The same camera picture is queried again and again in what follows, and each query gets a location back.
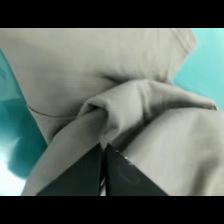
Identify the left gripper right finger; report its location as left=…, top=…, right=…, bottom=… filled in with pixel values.
left=105, top=143, right=169, bottom=197

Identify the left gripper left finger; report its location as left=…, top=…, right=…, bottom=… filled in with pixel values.
left=36, top=142, right=104, bottom=197

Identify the beige shirt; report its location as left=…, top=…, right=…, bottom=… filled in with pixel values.
left=0, top=28, right=224, bottom=197

